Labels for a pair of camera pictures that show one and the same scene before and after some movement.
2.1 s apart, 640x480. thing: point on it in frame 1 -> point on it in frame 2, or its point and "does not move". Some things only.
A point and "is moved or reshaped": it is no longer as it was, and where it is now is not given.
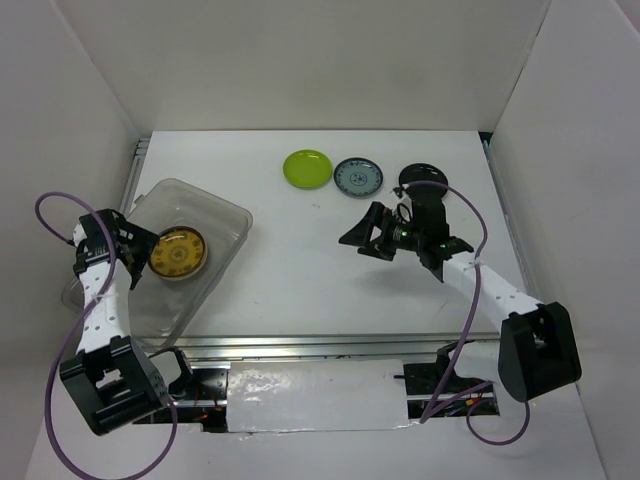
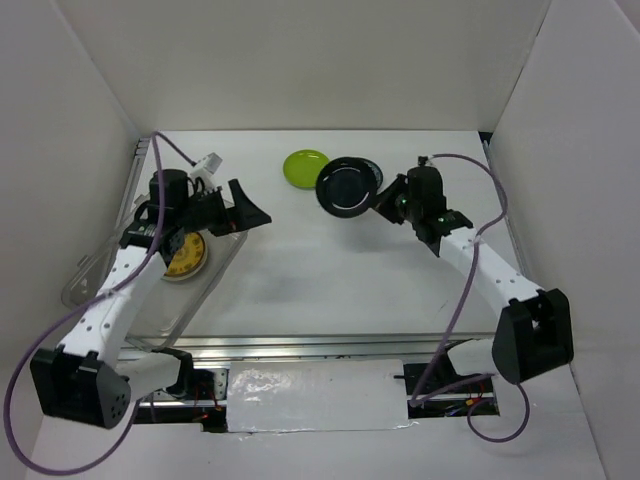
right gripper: [361, 233] -> [384, 202]
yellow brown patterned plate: [178, 254] does not move
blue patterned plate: [179, 278] does not move
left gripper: [143, 241] -> [247, 214]
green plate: [307, 169] does not move
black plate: [422, 172] is moved or reshaped
